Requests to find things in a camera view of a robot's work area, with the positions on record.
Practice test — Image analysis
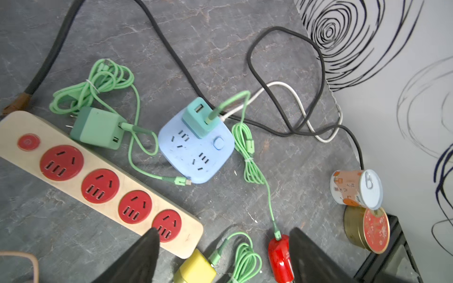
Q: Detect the light green charging cable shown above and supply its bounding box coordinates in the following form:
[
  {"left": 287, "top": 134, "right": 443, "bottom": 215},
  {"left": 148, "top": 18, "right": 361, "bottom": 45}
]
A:
[{"left": 48, "top": 58, "right": 192, "bottom": 186}]

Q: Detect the beige power strip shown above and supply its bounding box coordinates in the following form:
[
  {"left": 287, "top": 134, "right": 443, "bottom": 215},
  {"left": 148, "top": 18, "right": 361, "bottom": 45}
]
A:
[{"left": 1, "top": 111, "right": 204, "bottom": 259}]

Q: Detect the dark teal USB charger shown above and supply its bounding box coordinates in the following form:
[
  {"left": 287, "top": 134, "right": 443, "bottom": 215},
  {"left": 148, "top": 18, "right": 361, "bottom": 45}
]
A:
[{"left": 182, "top": 97, "right": 221, "bottom": 139}]

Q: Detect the red round tin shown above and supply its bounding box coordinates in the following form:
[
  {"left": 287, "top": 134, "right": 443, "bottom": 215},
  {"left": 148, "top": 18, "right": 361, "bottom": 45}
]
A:
[{"left": 343, "top": 206, "right": 390, "bottom": 254}]

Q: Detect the pink charging cable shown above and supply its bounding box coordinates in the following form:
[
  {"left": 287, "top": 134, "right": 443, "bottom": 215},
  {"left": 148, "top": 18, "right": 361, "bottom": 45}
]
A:
[{"left": 0, "top": 250, "right": 40, "bottom": 283}]

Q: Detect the green USB charger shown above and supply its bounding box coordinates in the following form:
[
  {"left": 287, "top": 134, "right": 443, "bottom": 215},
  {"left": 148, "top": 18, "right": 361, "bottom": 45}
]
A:
[{"left": 70, "top": 106, "right": 126, "bottom": 150}]

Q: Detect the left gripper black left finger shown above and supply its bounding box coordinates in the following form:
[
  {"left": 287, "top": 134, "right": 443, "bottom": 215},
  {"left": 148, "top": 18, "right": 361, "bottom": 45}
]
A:
[{"left": 93, "top": 228, "right": 160, "bottom": 283}]

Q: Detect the black power strip cord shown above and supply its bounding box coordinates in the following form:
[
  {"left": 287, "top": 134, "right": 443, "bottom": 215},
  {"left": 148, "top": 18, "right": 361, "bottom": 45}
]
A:
[{"left": 0, "top": 0, "right": 86, "bottom": 117}]

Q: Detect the white power cord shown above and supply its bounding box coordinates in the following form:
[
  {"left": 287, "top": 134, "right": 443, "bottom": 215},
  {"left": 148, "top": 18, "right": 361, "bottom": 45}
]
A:
[{"left": 219, "top": 81, "right": 343, "bottom": 144}]

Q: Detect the white lidded container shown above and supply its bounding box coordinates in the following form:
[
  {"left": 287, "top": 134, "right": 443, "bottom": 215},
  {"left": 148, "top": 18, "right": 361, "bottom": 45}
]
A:
[{"left": 330, "top": 169, "right": 383, "bottom": 210}]

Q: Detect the yellow USB charger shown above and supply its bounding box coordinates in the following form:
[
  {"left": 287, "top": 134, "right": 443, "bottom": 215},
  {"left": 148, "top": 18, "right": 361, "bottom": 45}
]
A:
[{"left": 173, "top": 249, "right": 217, "bottom": 283}]

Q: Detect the blue power strip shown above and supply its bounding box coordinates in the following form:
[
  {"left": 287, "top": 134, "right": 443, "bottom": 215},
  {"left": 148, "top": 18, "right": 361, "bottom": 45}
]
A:
[{"left": 158, "top": 111, "right": 235, "bottom": 184}]

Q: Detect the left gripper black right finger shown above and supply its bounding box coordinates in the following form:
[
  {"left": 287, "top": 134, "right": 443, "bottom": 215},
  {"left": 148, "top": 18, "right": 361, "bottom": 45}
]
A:
[{"left": 289, "top": 227, "right": 355, "bottom": 283}]

